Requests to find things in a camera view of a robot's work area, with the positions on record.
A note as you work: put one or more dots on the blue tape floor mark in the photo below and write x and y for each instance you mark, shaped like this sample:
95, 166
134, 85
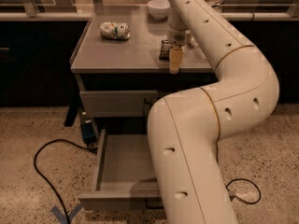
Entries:
65, 218

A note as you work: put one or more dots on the open lower grey drawer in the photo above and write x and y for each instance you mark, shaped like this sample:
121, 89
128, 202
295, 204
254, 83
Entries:
123, 177

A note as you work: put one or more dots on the grey drawer cabinet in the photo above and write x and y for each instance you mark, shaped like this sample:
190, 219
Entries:
132, 65

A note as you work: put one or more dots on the closed upper grey drawer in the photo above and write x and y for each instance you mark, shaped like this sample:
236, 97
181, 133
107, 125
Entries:
108, 104

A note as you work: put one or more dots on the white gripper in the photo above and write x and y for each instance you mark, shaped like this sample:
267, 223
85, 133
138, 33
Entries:
178, 37

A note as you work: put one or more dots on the black upper drawer handle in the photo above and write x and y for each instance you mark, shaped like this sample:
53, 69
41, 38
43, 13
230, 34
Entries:
149, 101

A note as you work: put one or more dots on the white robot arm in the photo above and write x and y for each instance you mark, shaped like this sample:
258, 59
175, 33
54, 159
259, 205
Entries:
184, 127

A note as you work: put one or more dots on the long white counter shelf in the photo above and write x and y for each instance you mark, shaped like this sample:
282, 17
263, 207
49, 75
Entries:
86, 17

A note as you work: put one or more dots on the blue power adapter box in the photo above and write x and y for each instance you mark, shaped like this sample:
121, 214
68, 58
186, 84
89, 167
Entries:
87, 132

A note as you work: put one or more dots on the white bowl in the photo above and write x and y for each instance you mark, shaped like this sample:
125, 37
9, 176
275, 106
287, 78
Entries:
159, 9

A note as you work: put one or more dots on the clear plastic bottle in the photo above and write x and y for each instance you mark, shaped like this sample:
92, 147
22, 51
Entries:
194, 47

